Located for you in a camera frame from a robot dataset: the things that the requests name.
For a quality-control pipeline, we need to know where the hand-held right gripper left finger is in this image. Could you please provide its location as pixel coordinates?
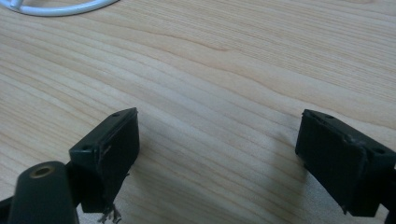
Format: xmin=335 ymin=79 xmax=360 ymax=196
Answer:
xmin=68 ymin=107 xmax=141 ymax=224

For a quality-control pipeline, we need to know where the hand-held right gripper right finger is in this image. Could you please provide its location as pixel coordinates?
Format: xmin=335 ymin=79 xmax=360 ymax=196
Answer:
xmin=294 ymin=108 xmax=396 ymax=217

